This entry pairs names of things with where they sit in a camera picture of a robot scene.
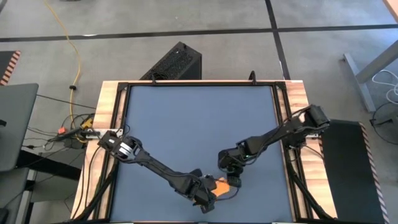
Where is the wooden desk corner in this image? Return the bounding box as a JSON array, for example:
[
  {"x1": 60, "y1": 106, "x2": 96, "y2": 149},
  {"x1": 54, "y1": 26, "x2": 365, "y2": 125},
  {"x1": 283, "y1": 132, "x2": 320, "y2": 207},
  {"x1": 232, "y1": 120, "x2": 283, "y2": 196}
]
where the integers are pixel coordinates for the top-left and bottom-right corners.
[{"x1": 382, "y1": 0, "x2": 398, "y2": 22}]

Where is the black desk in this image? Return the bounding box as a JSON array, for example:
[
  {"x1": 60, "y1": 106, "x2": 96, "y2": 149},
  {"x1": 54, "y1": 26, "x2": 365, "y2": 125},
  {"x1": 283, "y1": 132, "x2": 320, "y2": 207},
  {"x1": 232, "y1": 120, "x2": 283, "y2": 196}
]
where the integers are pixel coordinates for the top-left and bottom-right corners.
[{"x1": 15, "y1": 149, "x2": 82, "y2": 182}]

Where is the yellow hanging cable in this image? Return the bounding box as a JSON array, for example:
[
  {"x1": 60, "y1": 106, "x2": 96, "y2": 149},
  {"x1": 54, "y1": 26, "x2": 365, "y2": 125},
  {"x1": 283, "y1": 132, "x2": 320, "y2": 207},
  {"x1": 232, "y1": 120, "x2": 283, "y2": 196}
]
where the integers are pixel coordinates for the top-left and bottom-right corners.
[{"x1": 42, "y1": 0, "x2": 94, "y2": 144}]

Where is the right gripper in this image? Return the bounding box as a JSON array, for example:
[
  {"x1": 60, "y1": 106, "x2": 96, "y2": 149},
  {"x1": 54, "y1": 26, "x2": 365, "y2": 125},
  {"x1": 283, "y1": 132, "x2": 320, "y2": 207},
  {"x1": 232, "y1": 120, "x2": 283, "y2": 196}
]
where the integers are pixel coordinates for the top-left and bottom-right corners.
[{"x1": 218, "y1": 148, "x2": 246, "y2": 188}]

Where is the black metal table frame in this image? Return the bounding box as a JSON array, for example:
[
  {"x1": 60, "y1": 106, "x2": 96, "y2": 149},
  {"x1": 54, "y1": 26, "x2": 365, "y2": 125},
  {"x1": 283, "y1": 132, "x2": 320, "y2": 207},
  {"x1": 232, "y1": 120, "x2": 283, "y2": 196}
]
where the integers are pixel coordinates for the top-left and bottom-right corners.
[{"x1": 108, "y1": 81, "x2": 301, "y2": 224}]

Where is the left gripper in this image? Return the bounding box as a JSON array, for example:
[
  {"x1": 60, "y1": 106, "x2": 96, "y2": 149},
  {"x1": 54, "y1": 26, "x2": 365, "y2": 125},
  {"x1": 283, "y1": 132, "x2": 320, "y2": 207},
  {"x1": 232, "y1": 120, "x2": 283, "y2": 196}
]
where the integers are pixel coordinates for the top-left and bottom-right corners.
[{"x1": 186, "y1": 169, "x2": 218, "y2": 214}]

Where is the white cable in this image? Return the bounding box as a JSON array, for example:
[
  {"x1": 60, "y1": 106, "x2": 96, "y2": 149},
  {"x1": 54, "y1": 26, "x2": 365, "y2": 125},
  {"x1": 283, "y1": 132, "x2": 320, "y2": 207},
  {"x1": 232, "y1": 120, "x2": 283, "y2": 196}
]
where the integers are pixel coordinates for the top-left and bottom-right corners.
[{"x1": 371, "y1": 69, "x2": 398, "y2": 105}]

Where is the black power strip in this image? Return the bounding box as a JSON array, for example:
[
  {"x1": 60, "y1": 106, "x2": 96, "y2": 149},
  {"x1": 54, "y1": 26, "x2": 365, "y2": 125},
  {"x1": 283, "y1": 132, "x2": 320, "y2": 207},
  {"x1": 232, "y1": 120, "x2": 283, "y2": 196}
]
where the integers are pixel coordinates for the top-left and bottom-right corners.
[{"x1": 48, "y1": 124, "x2": 102, "y2": 144}]

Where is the orange microfibre towel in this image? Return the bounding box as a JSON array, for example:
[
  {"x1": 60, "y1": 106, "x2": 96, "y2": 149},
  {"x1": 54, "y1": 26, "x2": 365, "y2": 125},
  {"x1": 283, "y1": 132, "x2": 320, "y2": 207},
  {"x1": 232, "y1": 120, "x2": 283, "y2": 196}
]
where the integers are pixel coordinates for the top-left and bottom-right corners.
[{"x1": 213, "y1": 177, "x2": 231, "y2": 197}]

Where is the grey desk leg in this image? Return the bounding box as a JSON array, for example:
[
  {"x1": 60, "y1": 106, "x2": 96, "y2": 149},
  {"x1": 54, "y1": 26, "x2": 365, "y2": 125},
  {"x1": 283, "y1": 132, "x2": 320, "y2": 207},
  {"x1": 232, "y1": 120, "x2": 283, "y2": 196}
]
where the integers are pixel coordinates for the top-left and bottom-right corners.
[{"x1": 343, "y1": 39, "x2": 398, "y2": 113}]

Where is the black mat striped edge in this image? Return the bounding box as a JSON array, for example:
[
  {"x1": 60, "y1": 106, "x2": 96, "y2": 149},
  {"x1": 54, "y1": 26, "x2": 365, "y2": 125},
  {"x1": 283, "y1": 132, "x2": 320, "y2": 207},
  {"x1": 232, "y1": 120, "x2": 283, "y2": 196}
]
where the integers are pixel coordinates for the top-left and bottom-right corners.
[{"x1": 0, "y1": 50, "x2": 21, "y2": 86}]

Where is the black computer tower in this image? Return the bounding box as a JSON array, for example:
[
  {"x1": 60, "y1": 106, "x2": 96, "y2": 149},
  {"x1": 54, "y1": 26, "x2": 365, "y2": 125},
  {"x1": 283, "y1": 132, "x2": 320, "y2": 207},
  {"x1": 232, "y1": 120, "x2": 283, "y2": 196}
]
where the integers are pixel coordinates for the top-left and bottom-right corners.
[{"x1": 139, "y1": 41, "x2": 203, "y2": 81}]

